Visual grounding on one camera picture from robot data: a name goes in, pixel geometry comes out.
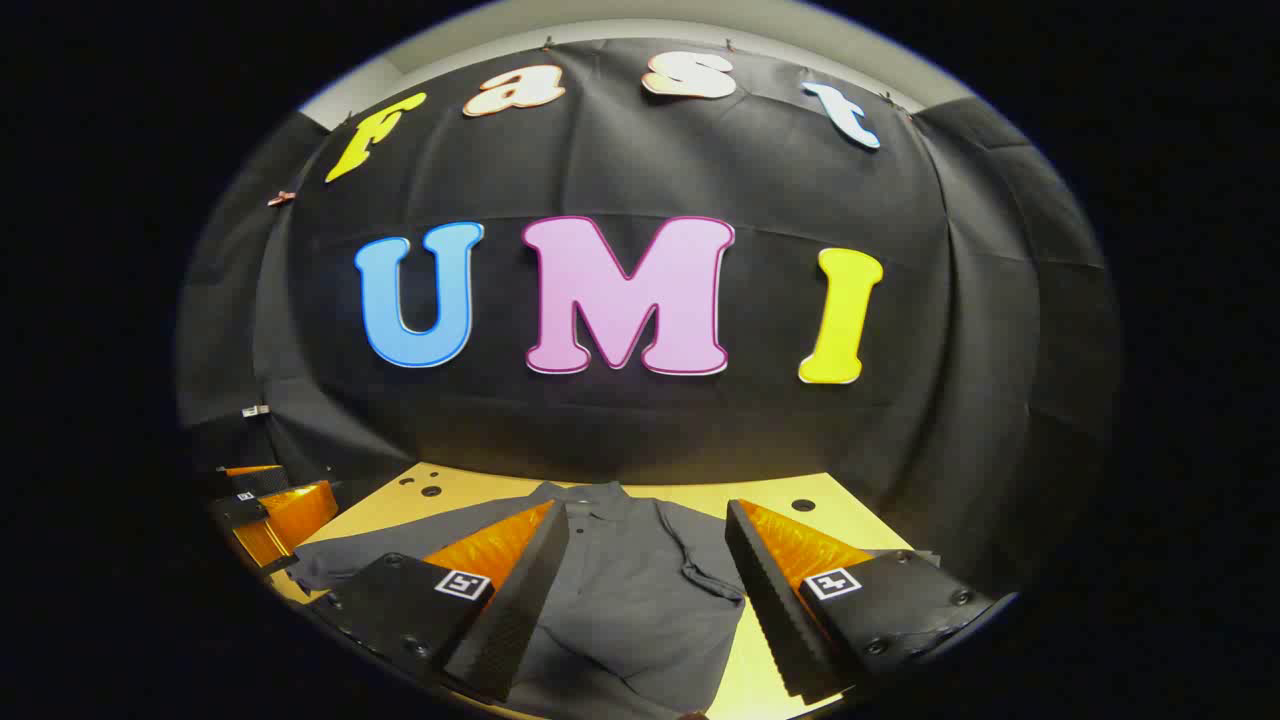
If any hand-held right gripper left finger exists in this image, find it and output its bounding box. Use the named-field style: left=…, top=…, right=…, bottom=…
left=308, top=498, right=571, bottom=705

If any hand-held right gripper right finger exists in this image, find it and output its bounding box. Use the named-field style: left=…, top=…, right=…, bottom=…
left=724, top=498, right=997, bottom=705

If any grey polo shirt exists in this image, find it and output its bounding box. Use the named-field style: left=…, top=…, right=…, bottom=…
left=288, top=480, right=941, bottom=720

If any black backdrop cloth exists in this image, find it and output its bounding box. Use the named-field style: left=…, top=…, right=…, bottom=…
left=178, top=38, right=1121, bottom=601

